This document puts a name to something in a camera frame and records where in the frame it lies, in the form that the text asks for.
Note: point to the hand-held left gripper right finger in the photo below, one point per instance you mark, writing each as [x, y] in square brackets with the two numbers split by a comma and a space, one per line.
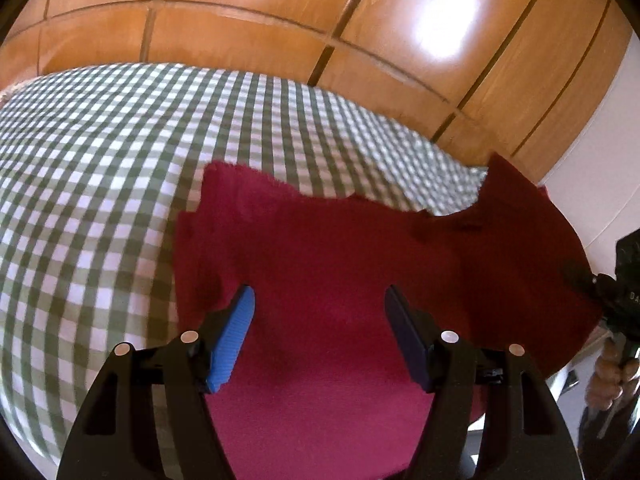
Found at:
[407, 335]

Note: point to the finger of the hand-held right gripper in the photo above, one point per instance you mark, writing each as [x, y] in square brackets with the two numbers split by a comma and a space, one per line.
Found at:
[580, 275]

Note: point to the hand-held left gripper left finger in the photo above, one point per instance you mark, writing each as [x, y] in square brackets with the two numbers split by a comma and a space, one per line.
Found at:
[232, 340]

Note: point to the dark red shirt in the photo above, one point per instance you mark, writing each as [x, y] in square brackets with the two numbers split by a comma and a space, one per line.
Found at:
[325, 260]

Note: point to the person's right hand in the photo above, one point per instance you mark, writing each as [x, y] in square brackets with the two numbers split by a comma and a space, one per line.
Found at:
[605, 375]

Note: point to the green white checked bedsheet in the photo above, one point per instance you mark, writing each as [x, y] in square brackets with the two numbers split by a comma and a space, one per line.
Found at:
[100, 160]

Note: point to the wooden panelled wardrobe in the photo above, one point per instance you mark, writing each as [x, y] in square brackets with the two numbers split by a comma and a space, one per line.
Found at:
[240, 35]

